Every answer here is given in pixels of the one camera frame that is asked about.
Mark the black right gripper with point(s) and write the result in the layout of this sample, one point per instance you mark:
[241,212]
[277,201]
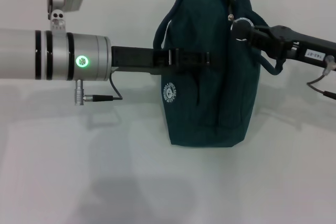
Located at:
[304,48]

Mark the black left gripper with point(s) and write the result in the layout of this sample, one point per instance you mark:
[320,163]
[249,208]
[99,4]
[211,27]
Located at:
[136,58]

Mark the teal fabric lunch bag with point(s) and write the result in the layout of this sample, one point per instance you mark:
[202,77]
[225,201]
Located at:
[210,90]

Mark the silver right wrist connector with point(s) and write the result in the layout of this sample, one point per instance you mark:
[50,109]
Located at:
[325,77]

